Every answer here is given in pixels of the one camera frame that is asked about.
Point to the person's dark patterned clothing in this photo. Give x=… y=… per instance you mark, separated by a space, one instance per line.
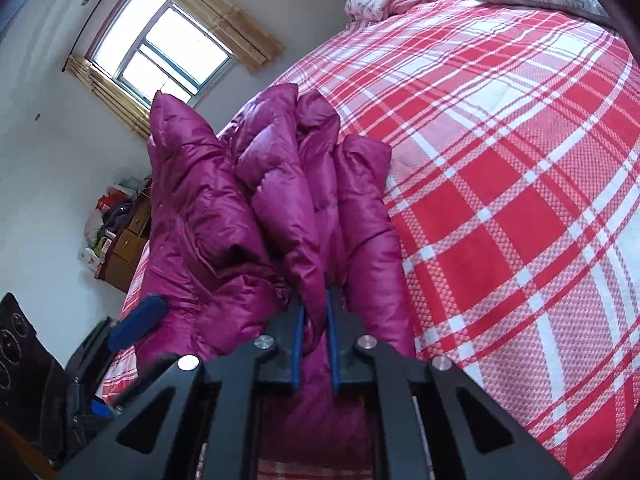
x=25 y=360

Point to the white plastic bag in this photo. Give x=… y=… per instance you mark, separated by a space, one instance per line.
x=95 y=222

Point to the wooden cabinet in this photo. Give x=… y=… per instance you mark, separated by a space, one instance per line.
x=125 y=250

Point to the red paper bag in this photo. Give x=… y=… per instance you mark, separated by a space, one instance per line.
x=106 y=202

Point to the green cloth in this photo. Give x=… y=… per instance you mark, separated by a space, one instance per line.
x=103 y=246

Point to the metal framed window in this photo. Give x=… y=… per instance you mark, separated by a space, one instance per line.
x=165 y=40

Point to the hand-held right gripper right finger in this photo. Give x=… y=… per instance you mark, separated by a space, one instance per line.
x=332 y=355

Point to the magenta down jacket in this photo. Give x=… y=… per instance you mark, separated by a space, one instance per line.
x=210 y=220

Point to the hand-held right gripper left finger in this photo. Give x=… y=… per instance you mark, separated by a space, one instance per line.
x=298 y=345

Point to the yellow curtain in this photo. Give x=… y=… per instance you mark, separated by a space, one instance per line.
x=225 y=20
x=105 y=90

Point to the bed with red plaid sheet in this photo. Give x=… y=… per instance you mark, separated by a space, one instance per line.
x=500 y=210

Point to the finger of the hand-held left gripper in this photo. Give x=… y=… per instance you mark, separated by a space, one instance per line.
x=102 y=408
x=140 y=316

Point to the purple cloth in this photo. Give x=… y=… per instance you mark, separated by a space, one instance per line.
x=117 y=217

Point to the white printed bag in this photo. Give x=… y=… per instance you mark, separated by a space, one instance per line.
x=88 y=262

